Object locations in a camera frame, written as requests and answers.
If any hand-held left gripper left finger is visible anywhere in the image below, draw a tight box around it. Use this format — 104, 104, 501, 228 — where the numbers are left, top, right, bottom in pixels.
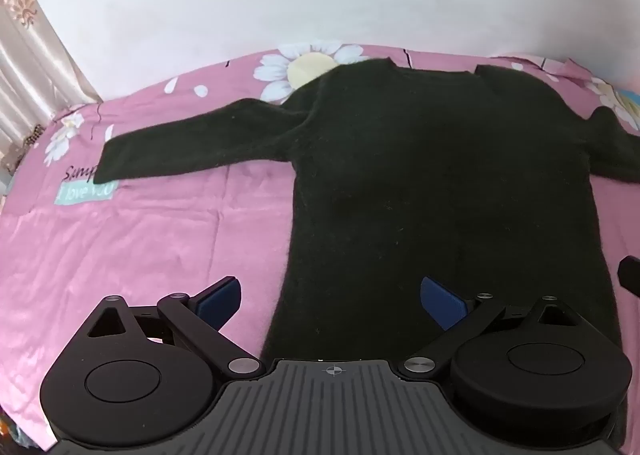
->
87, 276, 266, 379

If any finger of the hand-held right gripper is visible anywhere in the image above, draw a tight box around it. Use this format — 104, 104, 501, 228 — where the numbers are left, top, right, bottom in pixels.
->
617, 256, 640, 297

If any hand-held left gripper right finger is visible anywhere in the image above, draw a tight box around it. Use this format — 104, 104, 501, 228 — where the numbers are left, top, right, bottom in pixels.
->
400, 277, 577, 380

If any dark knit sweater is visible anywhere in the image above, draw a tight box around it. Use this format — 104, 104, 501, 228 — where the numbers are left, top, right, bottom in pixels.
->
93, 59, 640, 365

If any pink floral bed sheet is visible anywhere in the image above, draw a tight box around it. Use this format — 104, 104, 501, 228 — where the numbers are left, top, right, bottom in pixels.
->
0, 39, 640, 454

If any pink floral pillow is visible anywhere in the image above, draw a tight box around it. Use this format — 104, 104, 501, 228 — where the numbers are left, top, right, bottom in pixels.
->
492, 53, 640, 136

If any beige patterned curtain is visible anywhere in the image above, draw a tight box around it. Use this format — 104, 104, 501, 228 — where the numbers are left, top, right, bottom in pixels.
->
0, 0, 104, 196

